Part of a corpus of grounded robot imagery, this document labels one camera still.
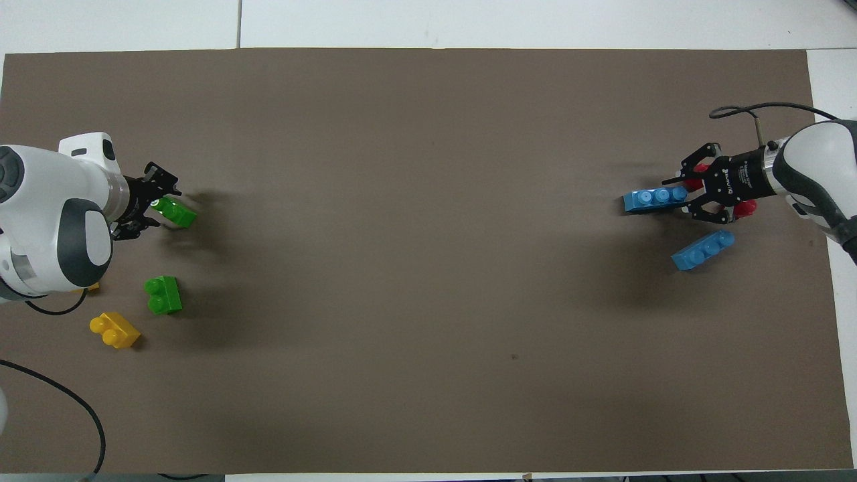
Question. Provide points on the brown table mat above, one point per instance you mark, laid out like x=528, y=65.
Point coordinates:
x=428, y=201

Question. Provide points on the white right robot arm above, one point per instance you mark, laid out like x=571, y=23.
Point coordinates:
x=823, y=154

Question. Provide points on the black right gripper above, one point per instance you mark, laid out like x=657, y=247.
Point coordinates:
x=740, y=175

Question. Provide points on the yellow two-stud block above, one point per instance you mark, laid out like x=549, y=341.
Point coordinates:
x=92, y=288
x=117, y=330

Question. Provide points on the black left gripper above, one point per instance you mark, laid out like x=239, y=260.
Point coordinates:
x=136, y=199

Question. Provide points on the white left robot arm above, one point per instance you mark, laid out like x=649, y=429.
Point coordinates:
x=47, y=201

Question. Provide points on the green two-stud block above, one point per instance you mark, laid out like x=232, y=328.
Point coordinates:
x=164, y=294
x=177, y=214

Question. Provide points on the red one-stud block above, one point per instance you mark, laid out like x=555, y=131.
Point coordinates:
x=693, y=183
x=745, y=209

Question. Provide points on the blue three-stud block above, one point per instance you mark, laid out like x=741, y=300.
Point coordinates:
x=653, y=199
x=703, y=250

